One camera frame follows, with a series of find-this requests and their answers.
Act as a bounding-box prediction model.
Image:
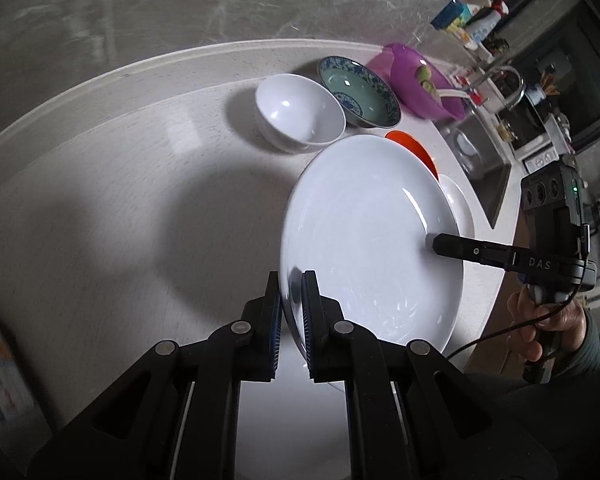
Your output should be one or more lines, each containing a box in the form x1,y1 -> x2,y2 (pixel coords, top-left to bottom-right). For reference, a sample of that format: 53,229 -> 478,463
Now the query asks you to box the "small white plate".
439,174 -> 475,238

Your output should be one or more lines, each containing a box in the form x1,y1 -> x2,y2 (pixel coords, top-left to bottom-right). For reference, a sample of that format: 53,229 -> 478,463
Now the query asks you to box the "large white plate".
279,134 -> 464,350

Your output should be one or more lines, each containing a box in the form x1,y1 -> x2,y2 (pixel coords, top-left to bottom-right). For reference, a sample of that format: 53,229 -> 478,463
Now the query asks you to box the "orange plastic bowl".
385,130 -> 439,180

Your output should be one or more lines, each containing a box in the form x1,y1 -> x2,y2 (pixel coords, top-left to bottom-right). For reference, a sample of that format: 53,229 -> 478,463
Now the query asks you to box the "blue green patterned bowl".
317,55 -> 402,129

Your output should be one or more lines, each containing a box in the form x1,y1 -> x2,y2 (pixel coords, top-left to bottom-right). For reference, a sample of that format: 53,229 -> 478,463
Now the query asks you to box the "white bowl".
254,74 -> 347,154

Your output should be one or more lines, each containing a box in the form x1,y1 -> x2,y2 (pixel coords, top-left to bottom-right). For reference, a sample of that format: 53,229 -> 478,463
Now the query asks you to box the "person's right hand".
506,287 -> 588,362

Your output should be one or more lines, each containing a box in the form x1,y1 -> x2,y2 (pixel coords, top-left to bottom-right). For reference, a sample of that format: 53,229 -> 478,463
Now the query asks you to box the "glass bowl in sink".
451,129 -> 482,172

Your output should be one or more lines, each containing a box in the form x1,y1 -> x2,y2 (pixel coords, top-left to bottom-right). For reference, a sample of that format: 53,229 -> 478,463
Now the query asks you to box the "stainless steel sink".
440,112 -> 512,228

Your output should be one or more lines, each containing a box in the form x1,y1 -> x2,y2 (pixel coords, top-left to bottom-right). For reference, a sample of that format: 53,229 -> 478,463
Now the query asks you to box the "chrome faucet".
468,65 -> 526,114

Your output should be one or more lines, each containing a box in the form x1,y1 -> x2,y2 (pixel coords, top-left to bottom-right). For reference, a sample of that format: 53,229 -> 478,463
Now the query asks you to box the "purple plastic basin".
366,44 -> 466,122

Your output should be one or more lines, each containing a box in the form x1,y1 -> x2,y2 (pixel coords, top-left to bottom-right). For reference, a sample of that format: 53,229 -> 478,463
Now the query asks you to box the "green vegetable stalk front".
415,65 -> 441,103

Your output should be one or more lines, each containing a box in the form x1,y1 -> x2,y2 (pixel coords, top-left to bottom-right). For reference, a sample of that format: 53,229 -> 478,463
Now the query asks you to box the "white spray bottle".
465,0 -> 509,44

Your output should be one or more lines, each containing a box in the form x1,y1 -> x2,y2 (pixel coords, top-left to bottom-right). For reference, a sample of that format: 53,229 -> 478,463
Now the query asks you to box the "blue utensil cup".
430,0 -> 464,30

